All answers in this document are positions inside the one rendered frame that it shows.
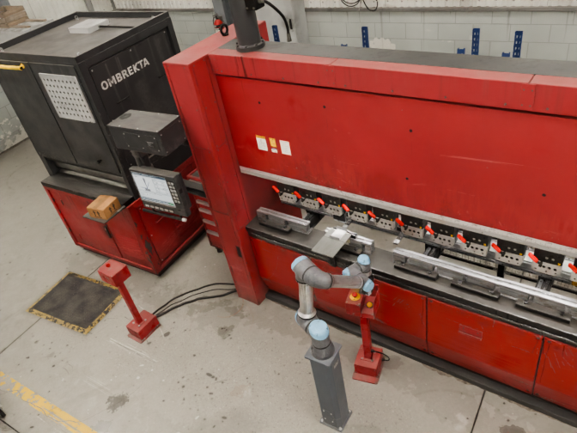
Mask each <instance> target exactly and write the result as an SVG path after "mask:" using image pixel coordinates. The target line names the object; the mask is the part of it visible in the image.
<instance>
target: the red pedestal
mask: <svg viewBox="0 0 577 433"><path fill-rule="evenodd" d="M97 272H98V273H99V275H100V277H101V279H102V280H103V281H105V282H107V283H109V284H111V285H113V286H114V287H116V288H118V290H119V292H120V294H121V295H122V297H123V298H124V300H125V303H126V305H127V307H128V309H129V310H130V311H131V314H132V316H133V318H134V319H133V320H132V321H131V322H130V323H129V324H128V325H126V328H127V329H128V331H129V334H128V335H127V336H128V337H129V338H132V339H134V340H135V341H137V342H138V343H140V344H142V343H143V342H144V341H145V340H146V339H147V338H148V337H149V336H150V335H151V334H152V333H153V332H154V331H155V330H156V329H157V328H158V327H159V326H160V325H161V324H160V323H159V321H158V320H157V318H156V316H155V315H153V314H151V313H150V312H148V311H146V310H143V311H142V312H141V313H139V312H138V310H137V307H136V305H135V303H134V302H133V300H132V298H131V295H130V293H129V291H128V290H127V289H126V287H125V284H124V281H125V280H126V279H127V278H129V277H130V276H131V273H130V271H129V269H128V267H127V265H125V264H123V263H121V262H118V261H117V260H115V259H109V260H108V261H107V262H106V263H105V264H104V265H103V266H101V267H100V268H99V269H98V270H97Z"/></svg>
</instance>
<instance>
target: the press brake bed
mask: <svg viewBox="0 0 577 433"><path fill-rule="evenodd" d="M248 234H249V237H250V241H251V243H252V250H253V252H254V256H255V260H256V262H257V266H258V271H259V275H260V277H261V278H262V279H263V281H264V283H265V285H266V286H267V288H269V291H268V292H267V293H266V294H265V296H266V298H267V299H270V300H272V301H274V302H277V303H280V304H282V305H284V306H286V307H288V308H292V309H294V310H296V311H297V310H298V309H299V308H300V298H299V284H298V283H297V282H296V280H295V272H294V271H292V269H291V265H292V263H293V262H294V261H295V259H297V258H298V257H300V256H306V257H308V258H309V259H310V260H311V261H312V262H313V263H314V264H315V265H316V266H317V267H318V268H319V269H320V270H321V271H324V272H329V273H330V274H331V275H343V270H344V269H346V268H347V267H349V265H347V264H344V263H342V262H339V261H336V262H337V266H336V267H333V266H331V261H330V258H325V257H322V255H319V254H316V253H312V252H309V251H307V250H304V249H301V248H298V247H294V246H291V245H289V244H286V243H283V242H280V241H276V240H273V239H271V238H268V237H265V236H262V235H258V234H255V233H253V232H250V231H248ZM371 274H373V275H374V284H378V285H379V294H380V305H379V307H378V310H377V313H376V315H375V318H374V319H369V321H370V332H371V341H372V343H375V344H377V345H380V346H382V347H384V348H387V349H388V350H391V351H394V352H397V353H398V354H401V355H403V356H405V357H408V358H411V359H413V360H415V361H418V362H419V363H423V364H426V365H428V366H430V367H433V368H435V369H438V370H440V371H442V372H445V373H447V374H449V375H452V376H454V377H457V378H459V379H461V380H463V381H467V382H469V383H470V384H473V385H475V386H477V387H480V388H482V389H485V390H487V391H490V392H491V393H495V394H497V395H500V396H501V397H504V398H506V399H510V400H512V401H514V402H516V403H519V404H521V405H523V406H526V407H528V408H531V409H532V410H535V411H537V412H541V413H542V414H545V415H547V416H550V417H552V418H555V419H557V420H559V421H562V422H563V423H565V424H569V425H571V426H573V427H575V428H577V341H575V340H573V339H570V338H566V337H563V336H561V335H558V334H555V333H552V332H548V331H545V330H543V329H540V328H537V327H534V326H530V325H527V324H525V323H522V322H519V321H516V320H512V319H509V318H507V317H504V316H501V315H498V314H494V313H491V312H489V311H486V310H483V309H480V308H476V307H473V306H471V305H468V304H465V303H462V302H458V301H455V300H453V299H450V298H447V297H444V296H440V295H437V294H435V293H432V292H429V291H426V290H422V289H419V288H417V287H414V286H411V285H408V284H404V283H401V282H399V281H396V280H393V279H390V278H388V277H383V276H381V275H378V274H375V273H371ZM349 291H350V288H330V289H328V290H322V289H317V288H314V287H313V306H314V307H315V309H316V314H317V317H318V318H319V319H320V320H323V321H324V322H325V323H327V324H329V325H332V326H335V327H337V328H339V329H341V330H344V331H345V332H349V333H351V334H354V335H356V336H358V337H360V338H362V336H361V322H360V316H354V315H350V314H346V307H345V302H346V299H347V297H348V294H349ZM459 324H460V325H463V326H468V327H470V328H472V329H475V330H478V331H480V332H483V335H482V340H481V341H479V340H477V339H474V338H471V337H468V336H465V335H463V334H461V333H459Z"/></svg>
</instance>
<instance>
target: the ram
mask: <svg viewBox="0 0 577 433"><path fill-rule="evenodd" d="M216 80H217V83H218V87H219V90H220V94H221V97H222V103H223V106H224V110H225V113H226V116H227V120H228V125H229V129H230V132H231V136H232V139H233V142H234V148H235V152H236V155H237V158H238V162H239V165H240V166H241V167H244V168H250V169H254V170H258V171H262V172H266V173H269V174H275V175H279V176H282V177H286V178H290V179H293V180H299V181H303V182H306V183H310V184H314V185H318V186H324V187H328V188H331V189H335V190H338V191H342V192H348V193H352V194H355V195H359V196H363V197H366V198H372V199H376V200H380V201H384V202H387V203H391V204H397V205H401V206H404V207H408V208H411V209H415V210H421V211H425V212H428V213H432V214H435V215H440V216H444V217H450V218H453V219H457V220H460V221H464V222H468V223H474V224H477V225H481V226H484V227H488V228H492V229H498V230H502V231H506V232H509V233H513V234H516V235H523V236H526V237H530V238H533V239H537V240H540V241H547V242H550V243H554V244H557V245H562V246H565V247H571V248H575V249H577V117H573V116H566V115H558V114H551V113H537V112H530V111H526V110H525V111H523V110H516V109H508V108H501V107H487V106H480V105H473V104H465V103H458V102H450V101H438V100H430V99H423V98H416V97H408V96H401V95H387V94H380V93H373V92H365V91H358V90H350V89H343V88H333V87H331V88H329V87H322V86H315V85H307V84H300V83H293V82H279V81H271V80H264V79H257V78H250V77H243V76H229V75H222V74H217V75H216ZM256 135H257V136H261V137H265V141H266V145H267V149H268V151H267V150H263V149H259V148H258V142H257V139H256ZM269 137H270V138H275V141H276V147H273V146H270V139H269ZM279 140H283V141H288V142H289V146H290V150H291V156H289V155H284V154H282V151H281V146H280V142H279ZM271 148H274V149H277V153H276V152H272V150H271ZM240 171H241V172H242V173H244V174H250V175H254V176H258V177H260V178H264V179H267V180H274V181H277V182H281V183H284V184H288V185H291V186H298V187H301V188H304V189H307V190H311V191H315V192H321V193H324V194H328V195H331V196H335V197H339V198H344V199H348V200H351V201H355V202H358V203H362V204H368V205H372V206H375V207H379V208H382V209H386V210H391V211H395V212H398V213H402V214H405V215H409V216H413V217H419V218H422V219H426V220H429V221H432V222H436V223H442V224H445V225H449V226H453V227H456V228H460V229H466V230H470V231H472V232H476V233H479V234H483V235H489V236H493V237H496V238H500V239H503V240H507V241H513V242H516V243H519V244H523V245H527V246H530V247H536V248H540V249H543V250H547V251H551V252H554V253H559V254H563V255H567V256H570V257H574V258H577V253H570V252H567V251H563V250H560V249H556V248H553V247H546V246H543V245H539V244H536V243H532V242H529V241H522V240H519V239H515V238H512V237H508V236H505V235H498V234H495V233H491V232H488V231H484V230H481V229H474V228H471V227H467V226H464V225H460V224H456V223H450V222H447V221H443V220H440V219H436V218H432V217H429V216H423V215H419V214H416V213H412V212H408V211H405V210H399V209H395V208H392V207H388V206H384V205H381V204H376V203H372V202H368V201H365V200H361V199H358V198H352V197H348V196H344V195H341V194H337V193H334V192H327V191H324V190H320V189H317V188H313V187H310V186H303V185H300V184H296V183H293V182H289V181H286V180H279V179H276V178H272V177H269V176H265V175H262V174H255V173H252V172H248V171H245V170H240Z"/></svg>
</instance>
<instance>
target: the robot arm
mask: <svg viewBox="0 0 577 433"><path fill-rule="evenodd" d="M291 269H292V271H294V272H295V280H296V282H297V283H298V284H299V298H300V308H299V309H298V310H297V313H295V320H296V322H297V323H298V325H299V326H301V328H302V329H303V330H304V331H305V332H306V333H307V335H308V336H309V337H310V338H311V340H312V346H311V352H312V355H313V357H314V358H315V359H317V360H320V361H324V360H327V359H329V358H331V357H332V356H333V355H334V353H335V346H334V344H333V343H332V342H331V338H330V334H329V327H328V326H327V324H326V323H325V322H324V321H323V320H320V319H319V318H318V317H317V314H316V309H315V307H314V306H313V287H314V288H317V289H322V290H328V289H330V288H350V289H360V291H359V293H360V294H362V295H367V296H370V295H371V293H372V292H373V290H374V275H373V274H371V273H372V272H371V265H370V259H369V257H368V256H367V255H366V254H361V255H359V257H358V260H357V261H356V262H355V263H354V264H353V265H350V266H349V267H347V268H346V269H344V270H343V275H331V274H330V273H329V272H324V271H321V270H320V269H319V268H318V267H317V266H316V265H315V264H314V263H313V262H312V261H311V260H310V259H309V258H308V257H306V256H300V257H298V258H297V259H295V261H294V262H293V263H292V265H291ZM371 276H372V277H371Z"/></svg>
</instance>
